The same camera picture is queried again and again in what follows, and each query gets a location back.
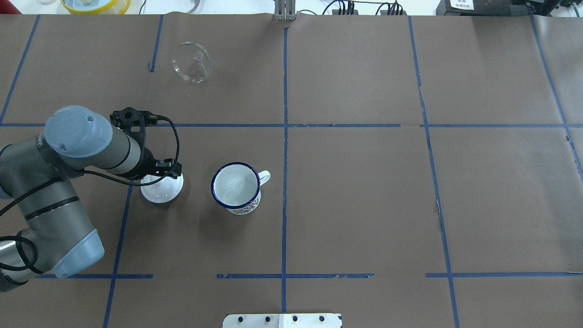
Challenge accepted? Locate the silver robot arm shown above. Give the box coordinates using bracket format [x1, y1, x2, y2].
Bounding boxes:
[1, 105, 182, 292]

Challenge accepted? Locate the black computer box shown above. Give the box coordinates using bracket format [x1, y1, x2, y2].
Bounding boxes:
[435, 0, 520, 17]

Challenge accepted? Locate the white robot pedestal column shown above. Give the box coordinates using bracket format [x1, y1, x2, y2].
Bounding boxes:
[222, 313, 343, 328]

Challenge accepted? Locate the clear glass funnel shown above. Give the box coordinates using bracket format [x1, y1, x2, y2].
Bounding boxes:
[170, 42, 212, 83]

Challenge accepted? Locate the aluminium frame post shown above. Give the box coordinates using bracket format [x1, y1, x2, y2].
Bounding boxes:
[273, 0, 297, 21]

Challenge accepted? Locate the brown paper table cover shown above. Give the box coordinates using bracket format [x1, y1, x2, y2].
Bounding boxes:
[1, 12, 582, 328]

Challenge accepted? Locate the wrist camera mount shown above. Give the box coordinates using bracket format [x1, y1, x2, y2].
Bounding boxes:
[109, 107, 160, 138]

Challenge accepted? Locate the yellow tape roll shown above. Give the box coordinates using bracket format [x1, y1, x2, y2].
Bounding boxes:
[60, 0, 131, 15]

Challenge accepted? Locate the white enamel mug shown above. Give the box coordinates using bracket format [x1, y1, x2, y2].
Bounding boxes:
[210, 162, 271, 215]

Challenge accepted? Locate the white mug lid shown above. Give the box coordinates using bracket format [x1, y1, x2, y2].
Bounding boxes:
[140, 174, 184, 204]

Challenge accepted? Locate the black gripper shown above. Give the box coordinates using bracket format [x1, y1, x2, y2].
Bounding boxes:
[135, 148, 183, 179]

